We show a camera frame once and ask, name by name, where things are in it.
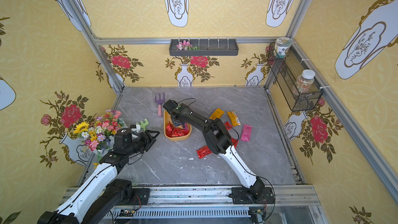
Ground small yellow tea bag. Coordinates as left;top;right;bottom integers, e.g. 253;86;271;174
227;111;241;127

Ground sprinkles glass jar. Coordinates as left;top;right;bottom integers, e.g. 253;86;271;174
294;69;316;95

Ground long red tea bag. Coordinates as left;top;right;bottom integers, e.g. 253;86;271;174
197;146;212;159

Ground red tea bag front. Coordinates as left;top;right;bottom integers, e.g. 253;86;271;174
165;122;190;138

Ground artificial flower bouquet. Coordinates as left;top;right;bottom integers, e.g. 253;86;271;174
73;110;124;160

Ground dark grey wall tray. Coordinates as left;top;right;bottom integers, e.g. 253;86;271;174
169;38;239;57

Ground black wire mesh shelf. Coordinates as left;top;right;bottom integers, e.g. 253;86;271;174
268;44;323;112

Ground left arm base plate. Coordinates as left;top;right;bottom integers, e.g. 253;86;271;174
121;188;150;206

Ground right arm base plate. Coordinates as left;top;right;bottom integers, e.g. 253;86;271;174
228;187;275;204

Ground yellow plastic storage box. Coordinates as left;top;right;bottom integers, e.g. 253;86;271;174
163;110;192;142

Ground pink flowers in tray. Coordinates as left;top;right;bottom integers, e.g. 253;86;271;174
176;40;199;51

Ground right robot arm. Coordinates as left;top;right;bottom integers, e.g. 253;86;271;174
163;100;265;201

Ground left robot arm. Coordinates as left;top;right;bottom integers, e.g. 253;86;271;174
38;128;160;224

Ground green label clear jar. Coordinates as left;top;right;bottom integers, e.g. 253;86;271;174
274;37;292;58

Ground purple toy garden fork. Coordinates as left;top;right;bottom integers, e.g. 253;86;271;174
154;93;165;117

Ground small red tea bag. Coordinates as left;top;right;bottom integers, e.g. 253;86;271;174
224;121;233;130

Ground green toy hand rake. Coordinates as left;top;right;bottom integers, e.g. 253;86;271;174
136;118;149;131

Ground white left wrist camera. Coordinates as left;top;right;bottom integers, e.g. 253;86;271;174
130;124;141;133

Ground large yellow tea bag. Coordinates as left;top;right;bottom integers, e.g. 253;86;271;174
209;108;224;120

